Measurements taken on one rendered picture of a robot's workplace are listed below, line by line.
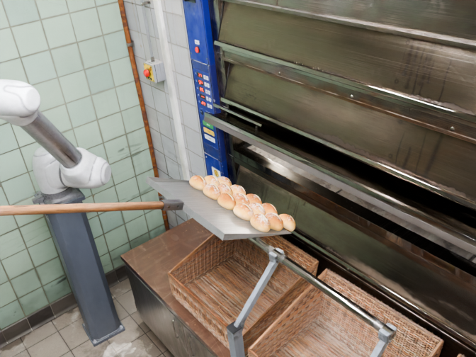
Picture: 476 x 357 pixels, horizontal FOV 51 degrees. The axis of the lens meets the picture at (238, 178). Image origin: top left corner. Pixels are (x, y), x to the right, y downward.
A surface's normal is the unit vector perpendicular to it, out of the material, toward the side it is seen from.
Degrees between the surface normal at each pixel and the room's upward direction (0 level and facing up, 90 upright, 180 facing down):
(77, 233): 90
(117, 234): 90
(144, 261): 0
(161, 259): 0
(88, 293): 90
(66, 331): 0
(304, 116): 70
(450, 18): 90
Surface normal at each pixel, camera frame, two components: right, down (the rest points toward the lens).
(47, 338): -0.09, -0.84
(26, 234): 0.62, 0.36
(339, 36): -0.76, 0.07
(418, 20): -0.77, 0.39
